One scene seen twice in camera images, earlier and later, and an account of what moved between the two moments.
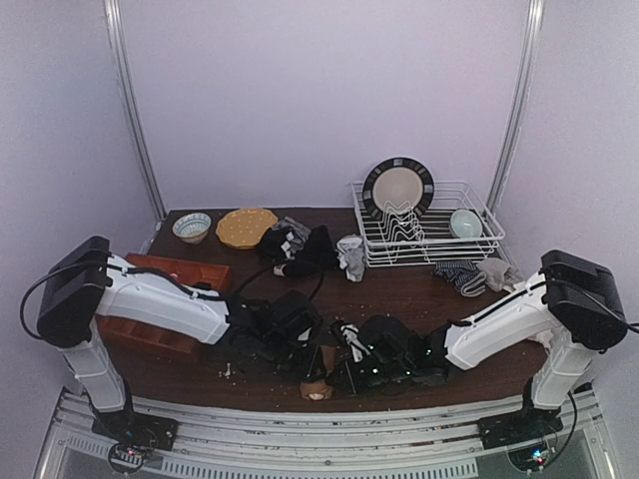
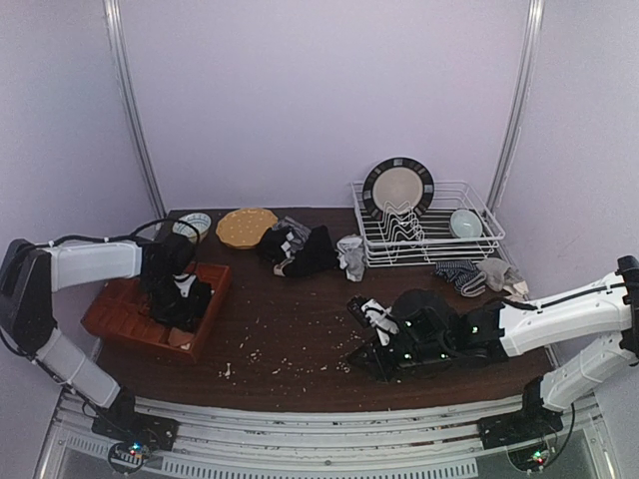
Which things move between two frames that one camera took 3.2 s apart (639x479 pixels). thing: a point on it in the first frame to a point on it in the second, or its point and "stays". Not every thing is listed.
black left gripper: (304, 364) to (176, 309)
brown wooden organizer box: (188, 273) stays
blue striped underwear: (464, 275) stays
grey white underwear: (350, 252) stays
